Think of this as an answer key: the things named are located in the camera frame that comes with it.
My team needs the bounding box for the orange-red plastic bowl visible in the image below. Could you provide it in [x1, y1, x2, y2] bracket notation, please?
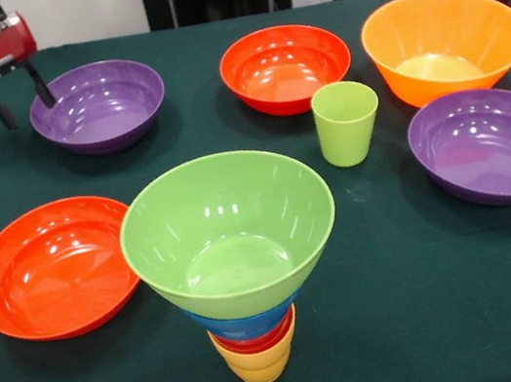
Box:
[0, 187, 151, 352]
[214, 13, 361, 127]

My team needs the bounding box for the green plastic cup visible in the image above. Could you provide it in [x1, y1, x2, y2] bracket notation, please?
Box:
[307, 74, 390, 172]

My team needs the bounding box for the small blue plastic bowl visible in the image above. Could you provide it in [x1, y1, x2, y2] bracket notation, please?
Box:
[181, 286, 306, 353]

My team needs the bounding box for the dark green tablecloth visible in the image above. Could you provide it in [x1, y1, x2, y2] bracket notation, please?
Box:
[0, 0, 511, 382]

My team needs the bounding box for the red plastic cup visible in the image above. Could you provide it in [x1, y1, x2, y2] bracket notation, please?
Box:
[208, 305, 300, 362]

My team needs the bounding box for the yellow plastic cup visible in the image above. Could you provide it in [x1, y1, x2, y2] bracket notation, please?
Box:
[205, 302, 309, 382]

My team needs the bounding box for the green plastic bowl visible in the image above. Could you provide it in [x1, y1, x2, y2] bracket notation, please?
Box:
[107, 134, 353, 337]

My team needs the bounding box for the purple plastic bowl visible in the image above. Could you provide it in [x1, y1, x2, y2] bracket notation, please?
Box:
[401, 82, 511, 221]
[21, 51, 176, 167]

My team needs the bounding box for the large orange plastic bowl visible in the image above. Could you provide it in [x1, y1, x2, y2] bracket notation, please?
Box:
[354, 0, 511, 116]

